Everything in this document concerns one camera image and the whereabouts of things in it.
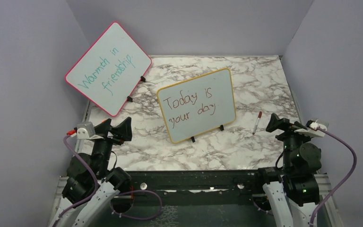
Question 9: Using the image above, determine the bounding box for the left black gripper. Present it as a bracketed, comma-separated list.
[91, 117, 132, 177]

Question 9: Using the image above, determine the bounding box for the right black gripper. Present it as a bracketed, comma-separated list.
[266, 112, 315, 170]

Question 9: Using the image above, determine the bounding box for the white marker pen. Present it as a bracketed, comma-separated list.
[252, 117, 261, 135]

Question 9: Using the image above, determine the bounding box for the yellow framed whiteboard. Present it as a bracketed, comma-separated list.
[156, 68, 237, 143]

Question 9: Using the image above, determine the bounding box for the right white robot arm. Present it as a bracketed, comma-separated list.
[254, 113, 324, 227]

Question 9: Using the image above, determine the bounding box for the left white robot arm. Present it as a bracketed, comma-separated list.
[49, 117, 132, 227]

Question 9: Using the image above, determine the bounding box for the pink framed whiteboard with writing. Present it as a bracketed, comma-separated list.
[65, 22, 152, 116]

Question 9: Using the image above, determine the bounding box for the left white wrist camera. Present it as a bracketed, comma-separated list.
[76, 122, 103, 140]

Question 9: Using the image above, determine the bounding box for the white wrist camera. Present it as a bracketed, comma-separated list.
[294, 119, 329, 138]
[76, 122, 103, 140]

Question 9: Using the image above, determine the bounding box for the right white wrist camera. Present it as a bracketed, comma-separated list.
[294, 119, 329, 138]

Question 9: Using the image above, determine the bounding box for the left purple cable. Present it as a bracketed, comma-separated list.
[52, 131, 164, 227]

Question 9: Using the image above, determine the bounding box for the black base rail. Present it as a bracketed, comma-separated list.
[110, 170, 271, 212]

